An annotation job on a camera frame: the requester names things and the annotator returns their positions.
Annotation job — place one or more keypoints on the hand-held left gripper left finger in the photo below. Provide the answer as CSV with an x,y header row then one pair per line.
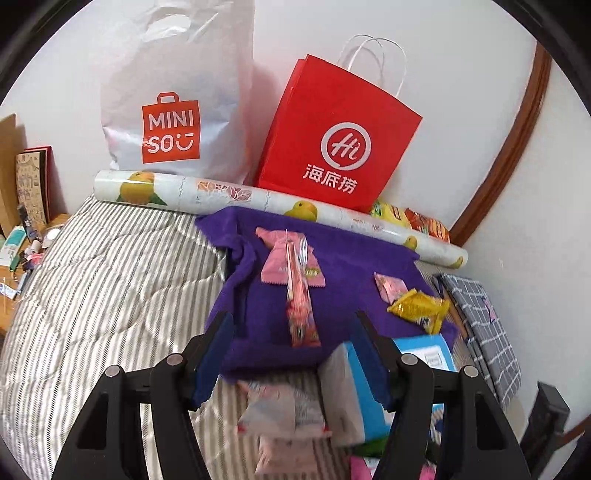
x,y
212,364

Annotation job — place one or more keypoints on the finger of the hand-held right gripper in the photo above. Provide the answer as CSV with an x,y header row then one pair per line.
x,y
549,410

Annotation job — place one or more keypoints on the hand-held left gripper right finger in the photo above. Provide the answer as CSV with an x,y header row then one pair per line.
x,y
374,364

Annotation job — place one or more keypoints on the blue cardboard box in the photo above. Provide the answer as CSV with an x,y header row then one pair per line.
x,y
355,401

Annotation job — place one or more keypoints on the purple towel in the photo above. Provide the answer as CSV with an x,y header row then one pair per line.
x,y
258,323

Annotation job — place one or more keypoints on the yellow snack packet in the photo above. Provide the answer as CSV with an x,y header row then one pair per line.
x,y
418,309

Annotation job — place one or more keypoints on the small pink snack packet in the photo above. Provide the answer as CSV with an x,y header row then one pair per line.
x,y
390,286

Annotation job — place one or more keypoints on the pile of snack packets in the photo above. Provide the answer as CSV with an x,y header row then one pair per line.
x,y
277,415

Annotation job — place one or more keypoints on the long red snack packet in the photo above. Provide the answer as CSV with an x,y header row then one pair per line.
x,y
302,318

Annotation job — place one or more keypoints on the large pink snack packet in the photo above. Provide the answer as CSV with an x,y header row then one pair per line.
x,y
274,261

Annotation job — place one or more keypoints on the wooden board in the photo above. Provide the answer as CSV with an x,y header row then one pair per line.
x,y
457,314

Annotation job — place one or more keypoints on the grey checked cloth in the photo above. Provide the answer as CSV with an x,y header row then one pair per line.
x,y
489,332

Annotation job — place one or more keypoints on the striped mattress pad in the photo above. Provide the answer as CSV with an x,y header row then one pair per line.
x,y
115,300

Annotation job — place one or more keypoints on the orange chip bag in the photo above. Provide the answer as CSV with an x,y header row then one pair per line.
x,y
427,226

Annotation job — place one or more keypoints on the yellow chip bag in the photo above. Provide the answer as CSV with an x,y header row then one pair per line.
x,y
390,213

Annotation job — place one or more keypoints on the fruit print wallpaper roll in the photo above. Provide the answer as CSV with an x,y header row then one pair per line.
x,y
258,203

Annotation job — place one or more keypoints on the wooden nightstand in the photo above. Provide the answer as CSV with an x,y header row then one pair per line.
x,y
9,314

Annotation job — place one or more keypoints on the teal tube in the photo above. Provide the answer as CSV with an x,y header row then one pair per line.
x,y
11,247

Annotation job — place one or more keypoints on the red paper bag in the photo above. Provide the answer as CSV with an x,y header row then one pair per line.
x,y
337,115

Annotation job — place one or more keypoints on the patterned brown book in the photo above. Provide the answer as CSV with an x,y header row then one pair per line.
x,y
34,184

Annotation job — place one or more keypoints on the white plastic shopping bag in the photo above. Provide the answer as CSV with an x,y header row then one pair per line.
x,y
175,83

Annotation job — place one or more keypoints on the brown wooden door frame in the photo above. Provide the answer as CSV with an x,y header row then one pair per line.
x,y
512,138

